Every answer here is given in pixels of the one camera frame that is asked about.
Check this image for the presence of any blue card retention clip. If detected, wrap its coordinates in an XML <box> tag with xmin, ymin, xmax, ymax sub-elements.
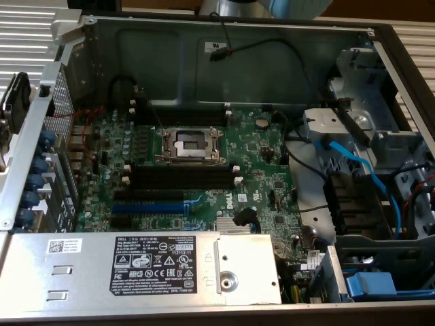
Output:
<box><xmin>37</xmin><ymin>130</ymin><xmax>57</xmax><ymax>150</ymax></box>
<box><xmin>20</xmin><ymin>189</ymin><xmax>40</xmax><ymax>208</ymax></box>
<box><xmin>15</xmin><ymin>207</ymin><xmax>35</xmax><ymax>225</ymax></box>
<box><xmin>26</xmin><ymin>175</ymin><xmax>46</xmax><ymax>191</ymax></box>
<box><xmin>31</xmin><ymin>158</ymin><xmax>50</xmax><ymax>176</ymax></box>

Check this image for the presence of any short black expansion slot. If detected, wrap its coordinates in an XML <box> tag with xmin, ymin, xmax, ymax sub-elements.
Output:
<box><xmin>110</xmin><ymin>215</ymin><xmax>133</xmax><ymax>228</ymax></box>

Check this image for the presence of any black wire with plug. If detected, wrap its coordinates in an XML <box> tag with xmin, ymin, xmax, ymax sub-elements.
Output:
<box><xmin>209</xmin><ymin>12</ymin><xmax>327</xmax><ymax>99</ymax></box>

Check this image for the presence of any black power supply label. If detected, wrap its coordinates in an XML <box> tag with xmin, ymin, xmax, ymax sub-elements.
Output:
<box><xmin>109</xmin><ymin>236</ymin><xmax>198</xmax><ymax>295</ymax></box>

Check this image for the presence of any blue SATA wire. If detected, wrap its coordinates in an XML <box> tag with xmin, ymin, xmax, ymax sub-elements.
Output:
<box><xmin>314</xmin><ymin>138</ymin><xmax>404</xmax><ymax>234</ymax></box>

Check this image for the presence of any thin red wire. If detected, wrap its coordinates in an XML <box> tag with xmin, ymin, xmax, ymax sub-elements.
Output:
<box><xmin>54</xmin><ymin>105</ymin><xmax>105</xmax><ymax>160</ymax></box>

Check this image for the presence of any blue plastic latch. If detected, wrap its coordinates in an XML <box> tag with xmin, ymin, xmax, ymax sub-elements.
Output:
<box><xmin>345</xmin><ymin>271</ymin><xmax>435</xmax><ymax>303</ymax></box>

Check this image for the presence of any metal CPU socket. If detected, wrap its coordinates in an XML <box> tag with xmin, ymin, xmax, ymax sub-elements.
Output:
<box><xmin>154</xmin><ymin>126</ymin><xmax>228</xmax><ymax>167</ymax></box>

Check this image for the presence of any black flat disk wire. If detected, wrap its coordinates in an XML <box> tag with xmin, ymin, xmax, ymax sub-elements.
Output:
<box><xmin>317</xmin><ymin>86</ymin><xmax>371</xmax><ymax>145</ymax></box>

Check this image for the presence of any white QR code sticker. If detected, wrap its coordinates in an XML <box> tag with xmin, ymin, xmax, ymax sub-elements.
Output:
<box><xmin>47</xmin><ymin>238</ymin><xmax>83</xmax><ymax>254</ymax></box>

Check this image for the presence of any green Dell motherboard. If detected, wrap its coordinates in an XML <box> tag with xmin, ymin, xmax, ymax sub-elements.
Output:
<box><xmin>69</xmin><ymin>107</ymin><xmax>327</xmax><ymax>303</ymax></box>

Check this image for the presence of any black part on rack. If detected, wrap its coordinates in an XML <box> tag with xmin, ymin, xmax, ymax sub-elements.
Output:
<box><xmin>3</xmin><ymin>71</ymin><xmax>32</xmax><ymax>134</ymax></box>

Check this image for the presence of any silver chipset heatsink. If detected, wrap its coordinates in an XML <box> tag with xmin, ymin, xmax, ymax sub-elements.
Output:
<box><xmin>216</xmin><ymin>217</ymin><xmax>262</xmax><ymax>235</ymax></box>

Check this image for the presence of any black motherboard power connector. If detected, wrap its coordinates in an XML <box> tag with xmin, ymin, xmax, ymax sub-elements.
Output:
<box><xmin>233</xmin><ymin>207</ymin><xmax>258</xmax><ymax>227</ymax></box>

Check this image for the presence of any grey metal disk bay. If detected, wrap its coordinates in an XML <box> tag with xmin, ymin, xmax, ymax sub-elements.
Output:
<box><xmin>302</xmin><ymin>47</ymin><xmax>435</xmax><ymax>238</ymax></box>

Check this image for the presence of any long black expansion slot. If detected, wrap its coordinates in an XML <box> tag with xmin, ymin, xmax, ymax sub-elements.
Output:
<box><xmin>114</xmin><ymin>189</ymin><xmax>184</xmax><ymax>202</ymax></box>

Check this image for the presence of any thick black looped wire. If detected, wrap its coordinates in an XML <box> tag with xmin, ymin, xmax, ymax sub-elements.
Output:
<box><xmin>107</xmin><ymin>76</ymin><xmax>137</xmax><ymax>106</ymax></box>

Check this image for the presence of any open grey PC case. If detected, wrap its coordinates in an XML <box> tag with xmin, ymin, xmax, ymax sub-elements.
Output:
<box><xmin>0</xmin><ymin>8</ymin><xmax>435</xmax><ymax>326</ymax></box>

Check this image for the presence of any black RAM slot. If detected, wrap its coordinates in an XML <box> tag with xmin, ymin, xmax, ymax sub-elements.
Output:
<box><xmin>130</xmin><ymin>107</ymin><xmax>234</xmax><ymax>127</ymax></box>
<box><xmin>128</xmin><ymin>98</ymin><xmax>232</xmax><ymax>118</ymax></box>
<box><xmin>121</xmin><ymin>175</ymin><xmax>243</xmax><ymax>191</ymax></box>
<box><xmin>122</xmin><ymin>164</ymin><xmax>241</xmax><ymax>179</ymax></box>

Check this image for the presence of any blue expansion slot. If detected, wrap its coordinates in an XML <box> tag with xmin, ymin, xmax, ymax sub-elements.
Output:
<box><xmin>111</xmin><ymin>202</ymin><xmax>190</xmax><ymax>215</ymax></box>

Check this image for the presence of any white case wall sticker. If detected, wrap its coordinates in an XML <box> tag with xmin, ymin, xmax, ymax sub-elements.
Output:
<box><xmin>203</xmin><ymin>39</ymin><xmax>227</xmax><ymax>54</ymax></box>

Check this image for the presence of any silver power supply unit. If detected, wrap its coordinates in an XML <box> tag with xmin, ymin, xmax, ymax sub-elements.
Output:
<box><xmin>0</xmin><ymin>232</ymin><xmax>283</xmax><ymax>306</ymax></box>

